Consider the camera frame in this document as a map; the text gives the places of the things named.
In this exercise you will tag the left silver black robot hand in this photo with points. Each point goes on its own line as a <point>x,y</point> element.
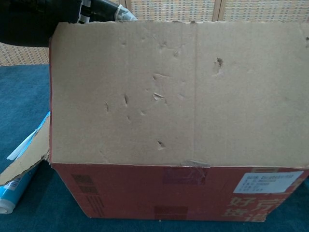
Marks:
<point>36,19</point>

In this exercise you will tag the red-brown cardboard box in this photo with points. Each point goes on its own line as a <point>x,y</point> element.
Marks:
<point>169,96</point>

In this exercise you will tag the blue carpet table cover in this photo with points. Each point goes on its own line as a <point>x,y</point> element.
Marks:
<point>24,91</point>

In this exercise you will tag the blue plastic film roll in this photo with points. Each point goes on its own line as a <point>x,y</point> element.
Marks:
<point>14,193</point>

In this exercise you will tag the woven bamboo folding screen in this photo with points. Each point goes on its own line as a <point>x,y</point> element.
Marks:
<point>253,9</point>

